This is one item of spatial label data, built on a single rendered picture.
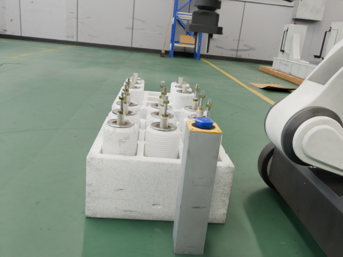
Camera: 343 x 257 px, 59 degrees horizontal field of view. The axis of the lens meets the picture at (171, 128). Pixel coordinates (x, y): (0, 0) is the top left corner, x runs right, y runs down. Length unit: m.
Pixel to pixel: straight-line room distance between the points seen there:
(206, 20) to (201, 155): 0.51
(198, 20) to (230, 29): 6.30
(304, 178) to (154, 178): 0.40
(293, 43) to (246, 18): 2.30
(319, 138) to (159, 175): 0.39
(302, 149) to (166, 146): 0.33
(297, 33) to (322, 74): 4.57
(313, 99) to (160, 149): 0.39
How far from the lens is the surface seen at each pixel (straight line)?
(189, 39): 6.69
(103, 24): 7.22
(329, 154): 0.76
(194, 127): 0.66
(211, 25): 1.03
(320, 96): 0.76
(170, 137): 0.81
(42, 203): 0.98
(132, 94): 1.35
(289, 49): 5.38
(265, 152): 1.10
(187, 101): 1.36
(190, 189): 0.70
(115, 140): 0.82
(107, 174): 0.82
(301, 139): 0.72
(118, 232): 0.84
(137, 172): 0.81
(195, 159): 0.66
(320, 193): 0.83
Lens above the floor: 0.50
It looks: 18 degrees down
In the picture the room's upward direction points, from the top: 6 degrees clockwise
